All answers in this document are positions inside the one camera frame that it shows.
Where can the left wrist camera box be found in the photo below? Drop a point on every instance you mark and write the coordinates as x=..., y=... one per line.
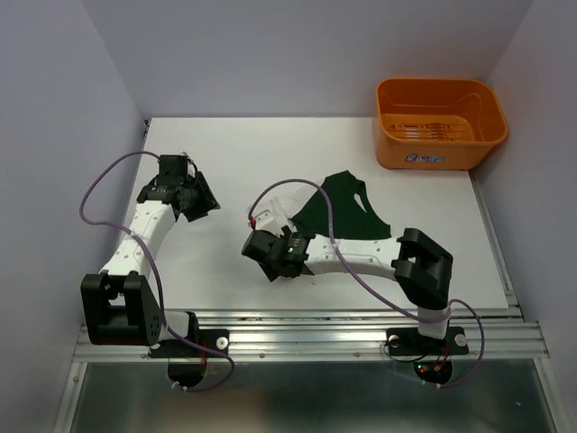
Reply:
x=177, y=165

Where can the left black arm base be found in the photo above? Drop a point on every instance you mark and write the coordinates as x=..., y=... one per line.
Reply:
x=200, y=342

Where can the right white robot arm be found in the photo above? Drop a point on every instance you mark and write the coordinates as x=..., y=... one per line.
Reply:
x=419, y=265

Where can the orange plastic basket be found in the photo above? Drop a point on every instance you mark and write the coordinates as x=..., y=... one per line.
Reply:
x=435, y=123

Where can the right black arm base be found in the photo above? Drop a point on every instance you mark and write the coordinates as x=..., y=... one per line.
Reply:
x=406, y=341

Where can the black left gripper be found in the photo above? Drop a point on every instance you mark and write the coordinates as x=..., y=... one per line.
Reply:
x=208, y=200

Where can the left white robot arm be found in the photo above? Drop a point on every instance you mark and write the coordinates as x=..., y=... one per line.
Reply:
x=119, y=305

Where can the white and green t-shirt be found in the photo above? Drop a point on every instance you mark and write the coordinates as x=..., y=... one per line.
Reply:
x=337, y=205

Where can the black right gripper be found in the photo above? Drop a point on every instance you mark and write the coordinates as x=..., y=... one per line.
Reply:
x=270, y=270

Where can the aluminium mounting rail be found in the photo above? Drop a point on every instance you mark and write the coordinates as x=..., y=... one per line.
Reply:
x=358, y=335

